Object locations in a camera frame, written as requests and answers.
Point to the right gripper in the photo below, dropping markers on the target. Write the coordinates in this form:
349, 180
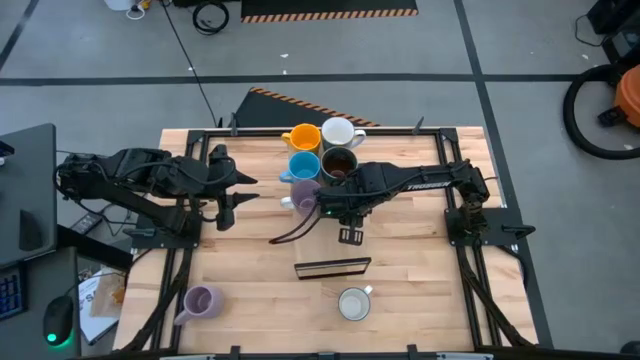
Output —
347, 200

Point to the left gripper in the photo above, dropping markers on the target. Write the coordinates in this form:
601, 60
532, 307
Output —
225, 190

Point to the light blue faceted mug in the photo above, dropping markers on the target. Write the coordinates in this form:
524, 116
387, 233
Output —
304, 167

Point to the yellow orange faceted mug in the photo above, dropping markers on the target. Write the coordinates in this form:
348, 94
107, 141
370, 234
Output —
306, 137

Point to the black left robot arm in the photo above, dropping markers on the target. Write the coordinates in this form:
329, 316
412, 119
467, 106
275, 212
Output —
125, 172

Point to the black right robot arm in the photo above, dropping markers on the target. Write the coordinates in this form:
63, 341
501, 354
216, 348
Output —
425, 177

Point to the dark grey mug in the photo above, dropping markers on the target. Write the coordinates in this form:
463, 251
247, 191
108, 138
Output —
339, 161

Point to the wooden riser shelf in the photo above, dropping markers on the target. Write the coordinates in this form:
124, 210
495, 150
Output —
325, 250

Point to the white ceramic mug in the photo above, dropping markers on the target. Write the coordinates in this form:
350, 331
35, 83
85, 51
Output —
339, 132

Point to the black ramp striped edge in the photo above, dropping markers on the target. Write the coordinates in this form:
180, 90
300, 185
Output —
270, 111

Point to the blue white patterned mug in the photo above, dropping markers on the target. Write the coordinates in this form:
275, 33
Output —
354, 305

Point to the plain lilac mug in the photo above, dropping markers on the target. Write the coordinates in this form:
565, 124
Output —
202, 302

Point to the black power adapter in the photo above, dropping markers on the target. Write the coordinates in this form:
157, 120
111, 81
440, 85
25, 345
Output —
87, 222

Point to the white paper booklet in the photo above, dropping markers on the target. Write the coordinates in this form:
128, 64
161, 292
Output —
95, 312

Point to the black oval device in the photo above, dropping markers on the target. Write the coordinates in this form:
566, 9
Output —
31, 230

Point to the dark grey side desk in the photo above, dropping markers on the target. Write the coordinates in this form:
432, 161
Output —
25, 175

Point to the white container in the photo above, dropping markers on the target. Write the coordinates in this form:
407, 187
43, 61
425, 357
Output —
120, 4

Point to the black computer mouse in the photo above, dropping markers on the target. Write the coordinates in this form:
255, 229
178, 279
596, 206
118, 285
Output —
57, 315

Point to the backlit keyboard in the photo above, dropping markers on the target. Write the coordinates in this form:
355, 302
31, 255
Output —
10, 292

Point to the orange vacuum cleaner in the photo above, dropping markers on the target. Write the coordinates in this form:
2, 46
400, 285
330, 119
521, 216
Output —
630, 95

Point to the black equipment box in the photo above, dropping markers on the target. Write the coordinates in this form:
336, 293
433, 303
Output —
620, 25

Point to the black aluminium table frame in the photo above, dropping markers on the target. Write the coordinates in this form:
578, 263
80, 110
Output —
186, 260

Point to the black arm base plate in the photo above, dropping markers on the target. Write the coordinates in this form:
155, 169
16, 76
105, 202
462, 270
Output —
150, 241
505, 222

